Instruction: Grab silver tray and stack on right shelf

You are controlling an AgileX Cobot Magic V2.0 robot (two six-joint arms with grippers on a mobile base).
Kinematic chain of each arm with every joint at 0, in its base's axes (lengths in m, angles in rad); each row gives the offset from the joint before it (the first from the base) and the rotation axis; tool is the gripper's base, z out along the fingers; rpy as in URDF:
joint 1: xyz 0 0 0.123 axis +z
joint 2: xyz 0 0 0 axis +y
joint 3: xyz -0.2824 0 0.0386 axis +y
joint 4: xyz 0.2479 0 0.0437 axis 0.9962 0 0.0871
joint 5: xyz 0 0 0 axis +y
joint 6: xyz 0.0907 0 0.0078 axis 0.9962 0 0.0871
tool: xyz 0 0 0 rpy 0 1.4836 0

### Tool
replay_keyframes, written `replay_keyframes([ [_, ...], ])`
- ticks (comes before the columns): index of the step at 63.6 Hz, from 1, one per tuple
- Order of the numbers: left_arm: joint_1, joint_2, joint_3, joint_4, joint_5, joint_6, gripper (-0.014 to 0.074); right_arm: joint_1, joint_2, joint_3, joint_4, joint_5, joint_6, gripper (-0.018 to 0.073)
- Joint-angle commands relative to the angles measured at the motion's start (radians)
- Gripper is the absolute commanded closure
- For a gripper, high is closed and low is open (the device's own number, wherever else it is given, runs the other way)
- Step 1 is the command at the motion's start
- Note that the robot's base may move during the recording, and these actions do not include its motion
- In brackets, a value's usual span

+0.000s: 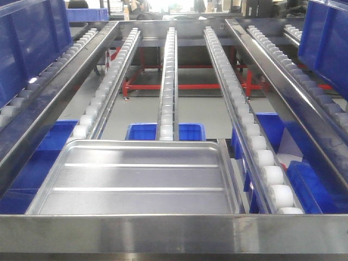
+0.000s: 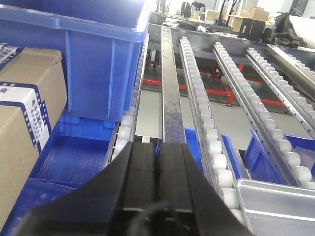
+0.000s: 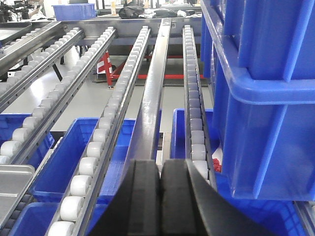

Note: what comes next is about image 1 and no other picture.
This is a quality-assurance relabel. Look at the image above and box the left steel divider rail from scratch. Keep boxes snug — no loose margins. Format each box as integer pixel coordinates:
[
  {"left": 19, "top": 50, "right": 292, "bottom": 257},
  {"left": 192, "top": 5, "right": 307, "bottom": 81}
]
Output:
[{"left": 1, "top": 21, "right": 119, "bottom": 194}]

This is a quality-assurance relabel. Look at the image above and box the blue bin below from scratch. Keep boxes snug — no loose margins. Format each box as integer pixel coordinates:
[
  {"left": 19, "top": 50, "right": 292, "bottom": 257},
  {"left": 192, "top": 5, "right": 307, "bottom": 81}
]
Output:
[
  {"left": 125, "top": 122, "right": 206, "bottom": 141},
  {"left": 248, "top": 113, "right": 347, "bottom": 214}
]

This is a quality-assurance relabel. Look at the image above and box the silver ribbed metal tray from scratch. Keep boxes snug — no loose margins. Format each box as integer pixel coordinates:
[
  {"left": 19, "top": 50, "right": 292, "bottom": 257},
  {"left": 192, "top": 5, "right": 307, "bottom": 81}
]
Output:
[{"left": 27, "top": 140, "right": 244, "bottom": 215}]

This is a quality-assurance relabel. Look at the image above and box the centre white roller track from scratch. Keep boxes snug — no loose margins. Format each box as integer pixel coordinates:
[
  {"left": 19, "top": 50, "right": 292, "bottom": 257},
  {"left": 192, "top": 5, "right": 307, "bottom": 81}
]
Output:
[{"left": 156, "top": 27, "right": 179, "bottom": 141}]

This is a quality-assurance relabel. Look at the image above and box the right steel divider rail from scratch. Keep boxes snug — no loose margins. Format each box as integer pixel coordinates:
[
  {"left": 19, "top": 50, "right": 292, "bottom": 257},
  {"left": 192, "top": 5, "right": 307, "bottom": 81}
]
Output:
[{"left": 225, "top": 19, "right": 347, "bottom": 194}]

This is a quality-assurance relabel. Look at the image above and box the steel divider rail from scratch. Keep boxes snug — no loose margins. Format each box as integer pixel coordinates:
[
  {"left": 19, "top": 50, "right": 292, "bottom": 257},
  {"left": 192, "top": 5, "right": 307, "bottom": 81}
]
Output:
[
  {"left": 1, "top": 21, "right": 119, "bottom": 194},
  {"left": 225, "top": 19, "right": 347, "bottom": 194}
]

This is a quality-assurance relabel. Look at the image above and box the blue bin upper right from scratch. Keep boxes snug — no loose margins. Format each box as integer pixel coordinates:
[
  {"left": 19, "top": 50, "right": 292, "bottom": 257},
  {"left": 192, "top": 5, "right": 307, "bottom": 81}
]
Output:
[{"left": 298, "top": 1, "right": 347, "bottom": 98}]

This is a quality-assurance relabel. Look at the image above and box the left white roller track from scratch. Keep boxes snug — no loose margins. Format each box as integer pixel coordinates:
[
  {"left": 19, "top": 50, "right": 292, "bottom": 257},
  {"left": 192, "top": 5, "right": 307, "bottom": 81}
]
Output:
[{"left": 67, "top": 28, "right": 141, "bottom": 142}]

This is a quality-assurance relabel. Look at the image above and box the blue bin below centre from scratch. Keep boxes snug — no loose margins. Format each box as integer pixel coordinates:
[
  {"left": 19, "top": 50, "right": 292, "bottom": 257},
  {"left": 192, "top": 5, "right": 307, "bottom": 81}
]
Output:
[{"left": 125, "top": 122, "right": 206, "bottom": 141}]

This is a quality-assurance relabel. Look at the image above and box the blue bin upper left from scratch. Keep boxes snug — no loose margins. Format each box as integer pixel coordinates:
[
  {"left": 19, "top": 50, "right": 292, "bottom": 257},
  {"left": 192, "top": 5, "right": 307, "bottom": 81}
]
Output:
[{"left": 1, "top": 1, "right": 72, "bottom": 106}]

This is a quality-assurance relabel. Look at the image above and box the blue bin below right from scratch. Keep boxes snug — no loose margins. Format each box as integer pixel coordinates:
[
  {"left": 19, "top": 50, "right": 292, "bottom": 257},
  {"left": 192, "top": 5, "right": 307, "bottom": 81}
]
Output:
[{"left": 248, "top": 113, "right": 347, "bottom": 214}]

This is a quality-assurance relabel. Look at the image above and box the steel shelf front rail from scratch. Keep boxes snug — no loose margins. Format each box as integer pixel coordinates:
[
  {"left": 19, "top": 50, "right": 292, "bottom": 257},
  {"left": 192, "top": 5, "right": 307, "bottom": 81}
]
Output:
[{"left": 1, "top": 214, "right": 347, "bottom": 254}]

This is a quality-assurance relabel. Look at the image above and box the red metal floor frame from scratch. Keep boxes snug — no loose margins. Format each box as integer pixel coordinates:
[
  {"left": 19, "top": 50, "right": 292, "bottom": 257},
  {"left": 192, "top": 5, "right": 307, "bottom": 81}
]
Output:
[{"left": 105, "top": 46, "right": 334, "bottom": 98}]

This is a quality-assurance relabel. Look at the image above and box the far left roller track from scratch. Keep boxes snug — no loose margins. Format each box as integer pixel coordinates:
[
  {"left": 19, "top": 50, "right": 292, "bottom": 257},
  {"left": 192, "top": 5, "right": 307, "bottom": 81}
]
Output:
[{"left": 1, "top": 28, "right": 98, "bottom": 130}]

